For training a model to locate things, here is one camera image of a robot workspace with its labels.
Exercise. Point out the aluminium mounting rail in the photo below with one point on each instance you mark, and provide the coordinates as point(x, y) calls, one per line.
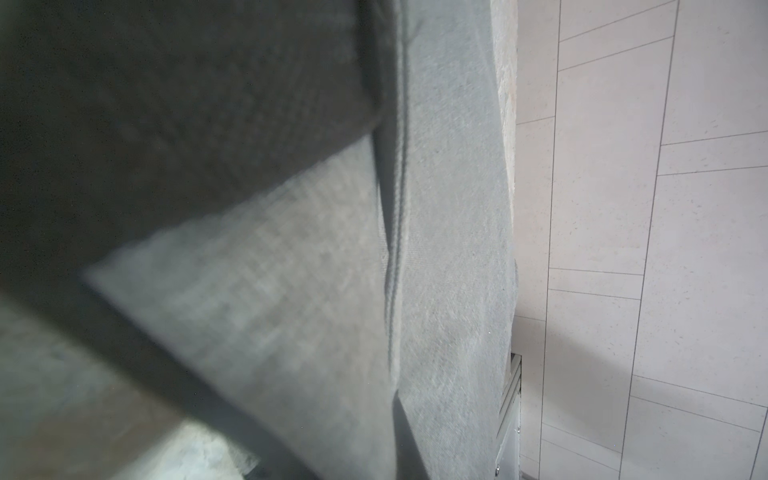
point(507, 463)

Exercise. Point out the grey laptop bag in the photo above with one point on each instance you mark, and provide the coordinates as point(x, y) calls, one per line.
point(255, 239)

